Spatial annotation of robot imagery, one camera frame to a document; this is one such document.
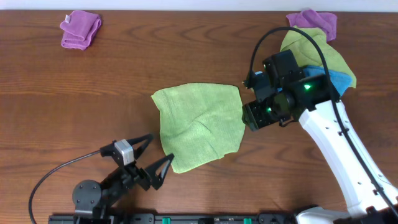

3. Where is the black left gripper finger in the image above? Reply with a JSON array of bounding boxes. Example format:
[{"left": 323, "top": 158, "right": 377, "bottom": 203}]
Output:
[
  {"left": 145, "top": 153, "right": 175, "bottom": 190},
  {"left": 127, "top": 134, "right": 154, "bottom": 160}
]

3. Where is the bright green cloth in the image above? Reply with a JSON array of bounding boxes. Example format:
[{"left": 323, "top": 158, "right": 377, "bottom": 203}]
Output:
[{"left": 151, "top": 83, "right": 245, "bottom": 174}]

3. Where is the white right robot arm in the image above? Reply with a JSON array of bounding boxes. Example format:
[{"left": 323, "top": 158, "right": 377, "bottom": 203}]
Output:
[{"left": 243, "top": 50, "right": 397, "bottom": 223}]

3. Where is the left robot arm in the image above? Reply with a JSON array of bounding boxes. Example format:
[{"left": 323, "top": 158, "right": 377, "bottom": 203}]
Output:
[{"left": 72, "top": 134, "right": 174, "bottom": 223}]

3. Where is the olive green crumpled cloth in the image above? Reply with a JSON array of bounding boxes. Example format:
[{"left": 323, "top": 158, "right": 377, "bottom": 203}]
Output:
[{"left": 280, "top": 28, "right": 356, "bottom": 88}]

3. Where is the blue cloth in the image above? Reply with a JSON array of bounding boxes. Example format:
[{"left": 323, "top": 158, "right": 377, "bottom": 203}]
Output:
[{"left": 303, "top": 65, "right": 353, "bottom": 96}]

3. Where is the crumpled purple cloth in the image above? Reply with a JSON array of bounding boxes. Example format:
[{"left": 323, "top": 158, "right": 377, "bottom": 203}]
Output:
[{"left": 286, "top": 9, "right": 338, "bottom": 41}]

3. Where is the folded purple cloth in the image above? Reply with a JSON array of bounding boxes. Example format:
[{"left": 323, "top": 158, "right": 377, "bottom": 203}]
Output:
[{"left": 60, "top": 10, "right": 102, "bottom": 50}]

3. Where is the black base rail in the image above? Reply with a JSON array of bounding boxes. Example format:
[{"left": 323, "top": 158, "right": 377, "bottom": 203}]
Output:
[{"left": 48, "top": 213, "right": 296, "bottom": 224}]

